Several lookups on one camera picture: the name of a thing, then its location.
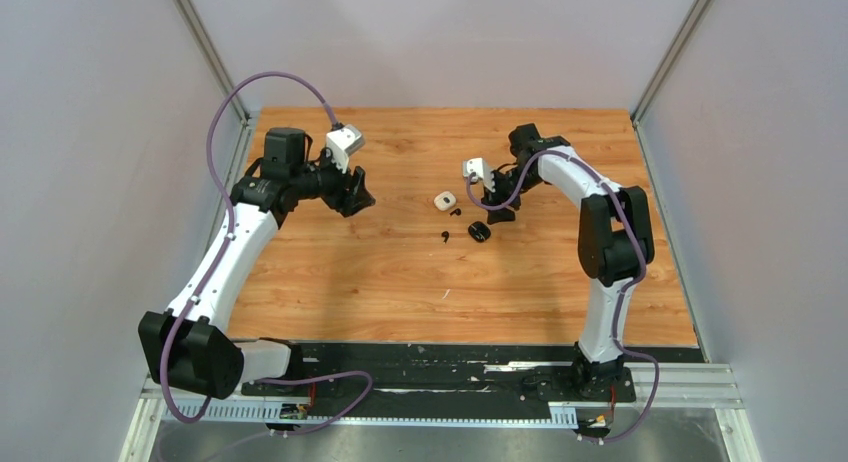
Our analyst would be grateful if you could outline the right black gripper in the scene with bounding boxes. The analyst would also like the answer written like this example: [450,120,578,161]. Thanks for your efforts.
[482,166,545,224]

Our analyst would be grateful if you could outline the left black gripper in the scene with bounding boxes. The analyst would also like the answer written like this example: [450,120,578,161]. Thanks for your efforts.
[291,146,376,218]

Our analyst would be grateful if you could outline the black earbud charging case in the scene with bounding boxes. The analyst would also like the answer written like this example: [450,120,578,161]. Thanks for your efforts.
[467,221,491,243]

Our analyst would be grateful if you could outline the white earbud charging case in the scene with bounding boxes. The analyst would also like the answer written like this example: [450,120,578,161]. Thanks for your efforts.
[433,191,457,212]

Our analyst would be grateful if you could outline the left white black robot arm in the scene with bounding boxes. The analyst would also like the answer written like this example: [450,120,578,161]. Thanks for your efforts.
[138,124,375,400]

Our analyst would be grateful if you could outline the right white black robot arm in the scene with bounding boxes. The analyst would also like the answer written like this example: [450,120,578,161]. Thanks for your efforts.
[464,123,655,400]

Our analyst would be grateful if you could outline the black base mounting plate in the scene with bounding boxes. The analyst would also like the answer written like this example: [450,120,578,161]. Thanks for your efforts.
[243,342,637,420]

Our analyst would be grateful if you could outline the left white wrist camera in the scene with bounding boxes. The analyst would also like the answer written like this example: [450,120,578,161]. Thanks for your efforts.
[325,124,365,173]

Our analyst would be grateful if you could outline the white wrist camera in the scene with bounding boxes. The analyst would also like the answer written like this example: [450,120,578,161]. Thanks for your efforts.
[325,124,365,173]
[462,157,495,191]

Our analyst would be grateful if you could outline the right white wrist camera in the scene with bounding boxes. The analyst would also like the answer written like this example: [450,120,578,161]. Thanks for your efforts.
[462,157,495,191]

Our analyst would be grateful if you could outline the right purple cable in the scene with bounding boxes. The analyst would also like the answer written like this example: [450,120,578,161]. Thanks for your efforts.
[465,148,661,445]

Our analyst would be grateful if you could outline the left aluminium corner post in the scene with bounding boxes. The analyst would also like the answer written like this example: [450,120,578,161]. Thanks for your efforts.
[173,0,235,95]

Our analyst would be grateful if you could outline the aluminium corner post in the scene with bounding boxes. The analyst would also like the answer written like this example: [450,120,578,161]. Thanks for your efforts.
[630,0,713,128]
[173,0,235,95]

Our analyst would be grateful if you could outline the aluminium rail frame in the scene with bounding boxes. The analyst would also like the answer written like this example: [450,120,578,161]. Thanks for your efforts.
[120,364,759,461]

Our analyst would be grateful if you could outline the right aluminium corner post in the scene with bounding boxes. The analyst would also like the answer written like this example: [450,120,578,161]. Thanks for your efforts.
[630,0,713,128]

